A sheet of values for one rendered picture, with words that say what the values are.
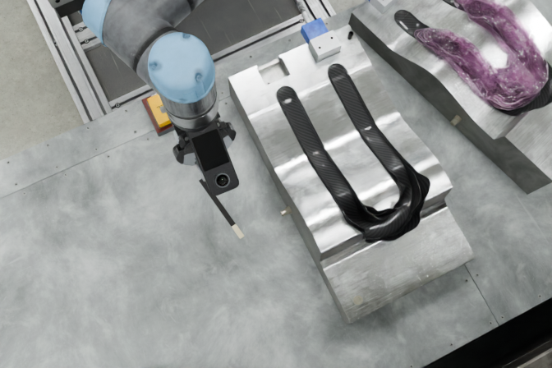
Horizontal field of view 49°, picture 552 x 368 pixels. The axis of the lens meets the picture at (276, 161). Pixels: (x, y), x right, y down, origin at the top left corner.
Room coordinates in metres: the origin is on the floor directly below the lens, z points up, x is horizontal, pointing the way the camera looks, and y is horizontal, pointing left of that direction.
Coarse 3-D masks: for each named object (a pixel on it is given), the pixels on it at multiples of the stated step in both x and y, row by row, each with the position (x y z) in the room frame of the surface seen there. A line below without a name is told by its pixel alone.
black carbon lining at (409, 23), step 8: (448, 0) 0.69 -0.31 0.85; (400, 16) 0.64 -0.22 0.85; (408, 16) 0.64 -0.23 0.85; (400, 24) 0.63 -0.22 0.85; (408, 24) 0.63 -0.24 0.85; (416, 24) 0.63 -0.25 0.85; (424, 24) 0.63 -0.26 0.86; (408, 32) 0.61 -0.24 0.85; (544, 88) 0.51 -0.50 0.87; (544, 96) 0.50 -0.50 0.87; (528, 104) 0.48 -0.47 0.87; (536, 104) 0.48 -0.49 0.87; (544, 104) 0.48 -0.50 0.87; (504, 112) 0.45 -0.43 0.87; (512, 112) 0.46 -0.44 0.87; (520, 112) 0.46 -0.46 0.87
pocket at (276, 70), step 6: (276, 60) 0.50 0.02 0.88; (282, 60) 0.50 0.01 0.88; (264, 66) 0.49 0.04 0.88; (270, 66) 0.49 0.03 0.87; (276, 66) 0.50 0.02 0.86; (282, 66) 0.50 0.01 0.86; (264, 72) 0.48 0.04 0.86; (270, 72) 0.48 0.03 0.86; (276, 72) 0.48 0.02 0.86; (282, 72) 0.48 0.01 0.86; (288, 72) 0.48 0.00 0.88; (264, 78) 0.47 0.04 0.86; (270, 78) 0.47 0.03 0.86; (276, 78) 0.47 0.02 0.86; (264, 84) 0.46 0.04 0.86
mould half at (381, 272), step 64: (320, 64) 0.50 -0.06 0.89; (256, 128) 0.36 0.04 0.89; (320, 128) 0.37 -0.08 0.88; (384, 128) 0.39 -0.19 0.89; (320, 192) 0.24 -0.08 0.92; (384, 192) 0.25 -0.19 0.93; (448, 192) 0.27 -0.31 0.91; (320, 256) 0.13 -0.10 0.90; (384, 256) 0.15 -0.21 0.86; (448, 256) 0.17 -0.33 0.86
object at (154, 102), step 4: (152, 96) 0.41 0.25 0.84; (156, 96) 0.42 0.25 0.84; (148, 100) 0.41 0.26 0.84; (152, 100) 0.41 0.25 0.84; (156, 100) 0.41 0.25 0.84; (160, 100) 0.41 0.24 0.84; (152, 104) 0.40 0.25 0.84; (156, 104) 0.40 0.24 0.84; (160, 104) 0.40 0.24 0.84; (152, 108) 0.39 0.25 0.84; (156, 108) 0.39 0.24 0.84; (156, 112) 0.38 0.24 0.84; (160, 112) 0.38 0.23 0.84; (156, 116) 0.38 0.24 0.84; (160, 116) 0.38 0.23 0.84; (164, 116) 0.38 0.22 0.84; (156, 120) 0.37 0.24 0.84; (160, 120) 0.37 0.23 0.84; (164, 120) 0.37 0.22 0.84; (168, 120) 0.37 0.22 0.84; (160, 124) 0.36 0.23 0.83; (164, 124) 0.36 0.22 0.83
